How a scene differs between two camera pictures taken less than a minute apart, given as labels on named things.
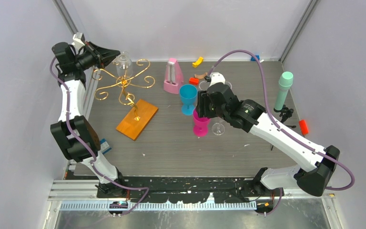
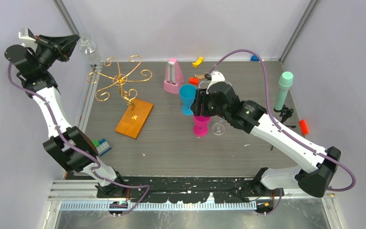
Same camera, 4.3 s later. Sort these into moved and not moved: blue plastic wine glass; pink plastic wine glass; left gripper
Moved: left gripper
Not moved: pink plastic wine glass; blue plastic wine glass
